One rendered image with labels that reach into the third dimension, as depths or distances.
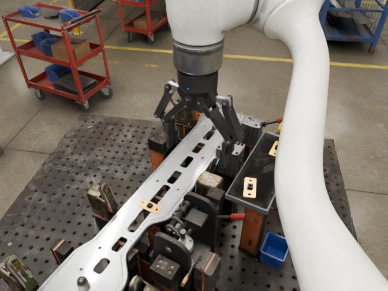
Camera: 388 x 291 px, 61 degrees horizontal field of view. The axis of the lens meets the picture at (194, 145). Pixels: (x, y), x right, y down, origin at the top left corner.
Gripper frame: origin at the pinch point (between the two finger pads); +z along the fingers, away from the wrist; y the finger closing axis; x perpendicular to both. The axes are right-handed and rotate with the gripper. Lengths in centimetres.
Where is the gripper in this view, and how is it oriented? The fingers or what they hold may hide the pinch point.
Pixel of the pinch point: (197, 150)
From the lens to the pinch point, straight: 73.1
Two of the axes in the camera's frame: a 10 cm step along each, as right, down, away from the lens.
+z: 0.0, 7.6, 6.5
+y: -8.8, -3.1, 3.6
